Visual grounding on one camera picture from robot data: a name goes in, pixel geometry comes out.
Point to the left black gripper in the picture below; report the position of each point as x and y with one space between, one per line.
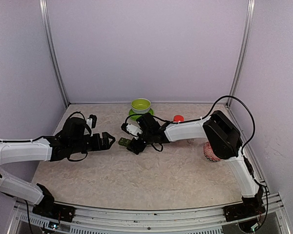
105 145

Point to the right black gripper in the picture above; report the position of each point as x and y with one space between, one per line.
134 146

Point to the green weekly pill organizer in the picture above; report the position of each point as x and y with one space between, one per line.
124 142

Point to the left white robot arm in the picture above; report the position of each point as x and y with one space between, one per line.
76 137

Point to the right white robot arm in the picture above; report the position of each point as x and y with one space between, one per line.
224 139

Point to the green saucer plate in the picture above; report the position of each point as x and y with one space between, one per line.
134 116

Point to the green and white bowl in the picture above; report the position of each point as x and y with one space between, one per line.
140 105

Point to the red pill bottle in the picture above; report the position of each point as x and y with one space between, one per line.
178 118

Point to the red patterned oval tin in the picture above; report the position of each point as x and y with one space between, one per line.
209 154

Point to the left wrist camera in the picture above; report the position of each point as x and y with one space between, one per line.
91 122

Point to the front aluminium rail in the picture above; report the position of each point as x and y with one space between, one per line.
91 220

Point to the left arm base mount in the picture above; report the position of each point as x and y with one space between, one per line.
55 211

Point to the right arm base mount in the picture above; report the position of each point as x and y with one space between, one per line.
241 211

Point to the right aluminium frame post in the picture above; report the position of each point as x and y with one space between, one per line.
243 47

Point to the aluminium frame post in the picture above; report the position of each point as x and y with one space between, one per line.
52 52
243 47

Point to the left aluminium frame post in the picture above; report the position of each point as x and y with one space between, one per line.
52 52

